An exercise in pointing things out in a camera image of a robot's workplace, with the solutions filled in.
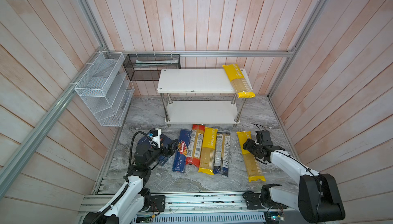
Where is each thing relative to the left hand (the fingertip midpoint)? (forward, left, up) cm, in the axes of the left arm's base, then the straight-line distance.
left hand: (172, 140), depth 81 cm
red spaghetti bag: (+2, -13, -11) cm, 17 cm away
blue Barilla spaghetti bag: (-8, -4, -10) cm, 13 cm away
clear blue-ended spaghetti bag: (-3, -29, -11) cm, 31 cm away
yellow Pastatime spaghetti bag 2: (-13, -45, -11) cm, 48 cm away
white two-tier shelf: (+26, -14, +19) cm, 36 cm away
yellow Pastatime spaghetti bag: (-2, -20, -11) cm, 23 cm away
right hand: (+3, -45, -11) cm, 46 cm away
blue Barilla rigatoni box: (-6, +8, +10) cm, 14 cm away
